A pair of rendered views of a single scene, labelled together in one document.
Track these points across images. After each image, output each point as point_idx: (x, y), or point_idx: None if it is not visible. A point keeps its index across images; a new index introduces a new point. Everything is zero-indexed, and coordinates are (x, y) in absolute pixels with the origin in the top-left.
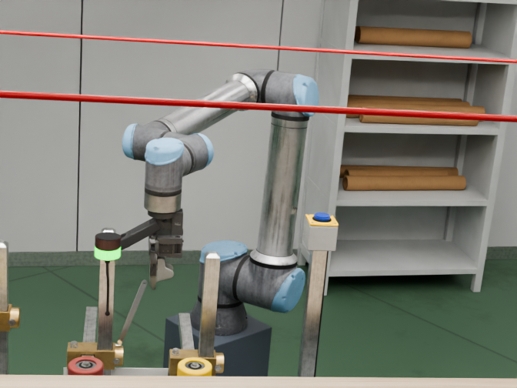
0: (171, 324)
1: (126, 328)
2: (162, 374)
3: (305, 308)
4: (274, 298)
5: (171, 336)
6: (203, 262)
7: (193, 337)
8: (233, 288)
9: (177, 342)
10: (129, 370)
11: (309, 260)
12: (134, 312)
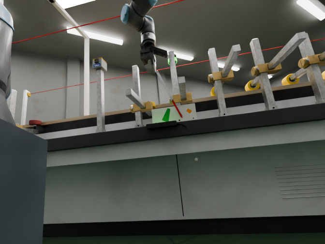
0: (11, 129)
1: (166, 90)
2: (154, 112)
3: (102, 91)
4: (10, 91)
5: (7, 162)
6: (8, 22)
7: (36, 140)
8: (9, 73)
9: (17, 168)
10: (167, 108)
11: (101, 74)
12: (162, 83)
